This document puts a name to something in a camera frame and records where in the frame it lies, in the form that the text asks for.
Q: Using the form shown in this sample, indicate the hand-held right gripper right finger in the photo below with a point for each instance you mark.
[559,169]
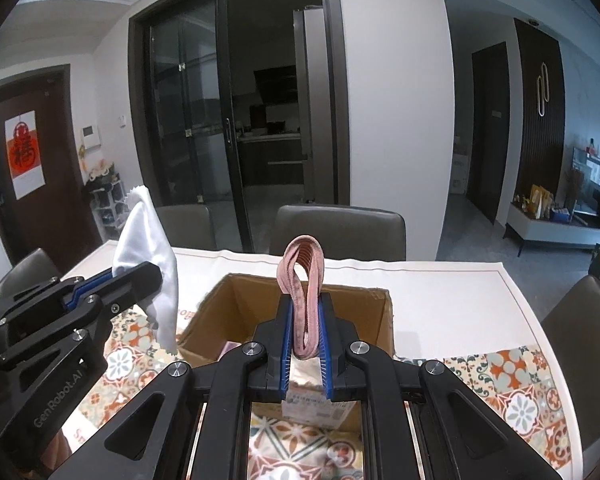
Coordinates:
[325,350]

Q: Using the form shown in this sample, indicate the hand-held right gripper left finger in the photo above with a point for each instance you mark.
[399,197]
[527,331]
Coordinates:
[285,350]

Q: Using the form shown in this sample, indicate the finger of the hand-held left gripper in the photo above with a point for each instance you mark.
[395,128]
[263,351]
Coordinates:
[135,285]
[87,290]

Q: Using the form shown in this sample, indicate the brown cardboard box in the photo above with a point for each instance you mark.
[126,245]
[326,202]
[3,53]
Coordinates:
[365,320]

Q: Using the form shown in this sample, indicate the pink printed cloth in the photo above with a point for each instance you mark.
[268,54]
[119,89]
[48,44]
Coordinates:
[230,350]

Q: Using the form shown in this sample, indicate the white cloth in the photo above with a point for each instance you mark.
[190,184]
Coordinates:
[147,230]

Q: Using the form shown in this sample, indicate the pink hair band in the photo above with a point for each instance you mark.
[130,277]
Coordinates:
[307,270]

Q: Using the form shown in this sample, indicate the grey dining chair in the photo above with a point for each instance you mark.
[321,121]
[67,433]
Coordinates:
[337,230]
[185,225]
[25,272]
[585,350]

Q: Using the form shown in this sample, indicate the shoe rack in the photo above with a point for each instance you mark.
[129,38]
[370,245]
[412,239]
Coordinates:
[102,205]

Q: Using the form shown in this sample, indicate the dark wooden entrance door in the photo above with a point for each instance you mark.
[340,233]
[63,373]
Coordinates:
[55,180]

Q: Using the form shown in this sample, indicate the white table cover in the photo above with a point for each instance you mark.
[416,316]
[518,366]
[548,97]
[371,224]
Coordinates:
[455,300]

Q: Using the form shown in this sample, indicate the red and white door poster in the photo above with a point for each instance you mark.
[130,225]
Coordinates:
[24,155]

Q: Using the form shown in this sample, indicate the dark glass sliding door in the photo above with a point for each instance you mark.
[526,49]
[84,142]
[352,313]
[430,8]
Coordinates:
[190,110]

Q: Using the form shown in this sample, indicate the colourful patterned table runner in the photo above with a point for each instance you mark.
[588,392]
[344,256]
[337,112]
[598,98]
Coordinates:
[510,390]

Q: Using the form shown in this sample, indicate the white television cabinet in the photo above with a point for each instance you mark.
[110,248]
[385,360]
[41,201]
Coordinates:
[555,227]

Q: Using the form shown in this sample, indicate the television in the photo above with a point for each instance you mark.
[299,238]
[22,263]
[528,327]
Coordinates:
[597,175]

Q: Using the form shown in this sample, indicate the white wall intercom panel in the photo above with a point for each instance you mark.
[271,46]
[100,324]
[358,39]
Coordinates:
[91,137]

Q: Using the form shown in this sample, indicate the gold clip wall ornament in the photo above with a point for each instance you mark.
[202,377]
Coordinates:
[542,90]

